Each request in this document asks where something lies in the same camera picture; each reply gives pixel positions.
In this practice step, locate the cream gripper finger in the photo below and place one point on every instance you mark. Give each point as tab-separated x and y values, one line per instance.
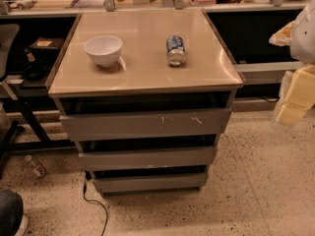
283	36
297	96

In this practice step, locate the grey top drawer front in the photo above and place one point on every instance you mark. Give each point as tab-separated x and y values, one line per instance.
152	124

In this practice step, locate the grey drawer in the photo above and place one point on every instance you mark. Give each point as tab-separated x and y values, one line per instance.
145	159
150	183
152	124

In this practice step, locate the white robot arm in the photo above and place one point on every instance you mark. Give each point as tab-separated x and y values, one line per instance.
302	46

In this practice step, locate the grey drawer cabinet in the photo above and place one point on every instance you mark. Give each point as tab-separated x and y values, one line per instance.
142	80

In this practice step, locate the grey middle drawer front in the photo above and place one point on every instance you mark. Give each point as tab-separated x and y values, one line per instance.
145	159

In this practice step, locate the grey bottom drawer front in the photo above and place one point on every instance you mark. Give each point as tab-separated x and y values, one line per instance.
150	183

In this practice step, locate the blue soda can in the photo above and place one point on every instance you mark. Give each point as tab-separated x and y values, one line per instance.
175	51

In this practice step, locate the white ceramic bowl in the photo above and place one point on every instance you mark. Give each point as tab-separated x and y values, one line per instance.
104	50

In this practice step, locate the black box with label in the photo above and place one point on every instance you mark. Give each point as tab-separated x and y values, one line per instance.
47	46

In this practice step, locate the clear plastic water bottle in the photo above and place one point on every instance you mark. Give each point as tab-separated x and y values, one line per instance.
37	168

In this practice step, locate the white sneaker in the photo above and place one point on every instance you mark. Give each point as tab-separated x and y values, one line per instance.
23	226

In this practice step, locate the dark trouser knee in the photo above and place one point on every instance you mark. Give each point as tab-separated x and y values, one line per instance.
11	212

